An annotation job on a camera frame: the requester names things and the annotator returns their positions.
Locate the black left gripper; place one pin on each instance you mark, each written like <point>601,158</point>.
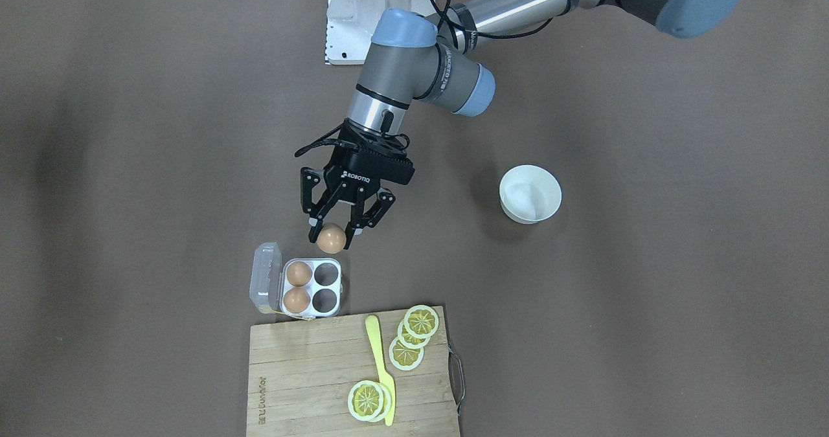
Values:
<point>348,180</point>

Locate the brown egg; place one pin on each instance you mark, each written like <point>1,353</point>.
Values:
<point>298,273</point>
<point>296,300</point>
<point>332,239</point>

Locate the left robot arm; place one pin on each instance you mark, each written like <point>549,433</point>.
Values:
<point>411,58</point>

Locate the clear plastic egg box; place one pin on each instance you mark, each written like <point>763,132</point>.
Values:
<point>268,284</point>

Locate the yellow plastic knife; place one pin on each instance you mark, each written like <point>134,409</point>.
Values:
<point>373,329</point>

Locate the lemon slice end of row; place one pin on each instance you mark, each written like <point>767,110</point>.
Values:
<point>421,321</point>

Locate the lemon slice middle of row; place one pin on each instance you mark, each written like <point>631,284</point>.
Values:
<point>408,340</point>

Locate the lemon slice near knife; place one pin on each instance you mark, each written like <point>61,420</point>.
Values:
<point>404,358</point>

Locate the white bowl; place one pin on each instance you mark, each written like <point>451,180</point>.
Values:
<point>529,194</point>

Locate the wooden cutting board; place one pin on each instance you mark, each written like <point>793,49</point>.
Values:
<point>301,372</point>

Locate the lemon slice top of pair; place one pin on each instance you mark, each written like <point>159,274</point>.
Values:
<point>365,401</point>

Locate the lemon slice under pair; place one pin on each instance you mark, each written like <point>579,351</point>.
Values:
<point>387,403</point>

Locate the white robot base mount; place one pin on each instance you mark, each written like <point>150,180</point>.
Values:
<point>350,25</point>

